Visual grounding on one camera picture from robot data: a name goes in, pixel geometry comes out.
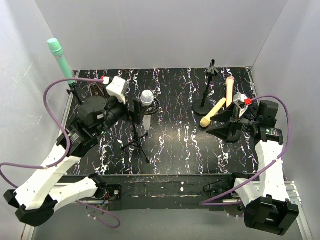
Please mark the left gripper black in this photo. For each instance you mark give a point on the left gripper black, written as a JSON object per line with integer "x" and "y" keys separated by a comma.
{"x": 135, "y": 111}

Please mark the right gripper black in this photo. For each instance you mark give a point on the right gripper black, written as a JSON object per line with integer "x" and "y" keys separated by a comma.
{"x": 233, "y": 127}

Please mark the white microphone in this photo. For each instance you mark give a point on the white microphone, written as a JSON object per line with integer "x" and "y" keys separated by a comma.
{"x": 147, "y": 99}

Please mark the black tripod shock mount stand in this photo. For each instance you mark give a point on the black tripod shock mount stand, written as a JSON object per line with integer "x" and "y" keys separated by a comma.
{"x": 137, "y": 140}

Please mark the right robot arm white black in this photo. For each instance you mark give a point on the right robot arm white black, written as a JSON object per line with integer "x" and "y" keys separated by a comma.
{"x": 268, "y": 170}

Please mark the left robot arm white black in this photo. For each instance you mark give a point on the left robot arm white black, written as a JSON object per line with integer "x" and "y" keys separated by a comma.
{"x": 37, "y": 200}

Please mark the black round base mic stand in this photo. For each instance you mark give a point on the black round base mic stand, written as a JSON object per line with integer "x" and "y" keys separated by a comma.
{"x": 202, "y": 107}

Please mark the small black clip mic stand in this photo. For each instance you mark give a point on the small black clip mic stand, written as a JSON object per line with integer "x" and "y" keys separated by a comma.
{"x": 72, "y": 90}

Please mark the yellow microphone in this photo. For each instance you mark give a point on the yellow microphone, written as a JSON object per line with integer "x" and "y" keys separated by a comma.
{"x": 206, "y": 120}

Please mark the pink microphone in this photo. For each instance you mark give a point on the pink microphone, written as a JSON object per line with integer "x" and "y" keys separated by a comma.
{"x": 229, "y": 90}

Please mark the brown wooden metronome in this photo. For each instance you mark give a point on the brown wooden metronome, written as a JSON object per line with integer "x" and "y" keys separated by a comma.
{"x": 95, "y": 89}

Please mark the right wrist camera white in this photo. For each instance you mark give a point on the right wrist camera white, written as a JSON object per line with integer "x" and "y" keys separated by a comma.
{"x": 242, "y": 103}

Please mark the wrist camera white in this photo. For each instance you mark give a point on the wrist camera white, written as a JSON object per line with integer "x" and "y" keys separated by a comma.
{"x": 115, "y": 87}
{"x": 242, "y": 103}

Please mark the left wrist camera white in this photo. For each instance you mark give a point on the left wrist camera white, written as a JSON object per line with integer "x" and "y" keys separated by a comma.
{"x": 115, "y": 87}

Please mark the aluminium left side rail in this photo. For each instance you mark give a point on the aluminium left side rail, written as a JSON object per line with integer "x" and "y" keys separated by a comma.
{"x": 60, "y": 124}

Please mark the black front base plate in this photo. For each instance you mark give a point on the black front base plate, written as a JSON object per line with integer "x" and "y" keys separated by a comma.
{"x": 160, "y": 204}

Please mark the aluminium front rail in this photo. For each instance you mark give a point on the aluminium front rail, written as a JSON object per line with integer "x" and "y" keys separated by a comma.
{"x": 291, "y": 190}

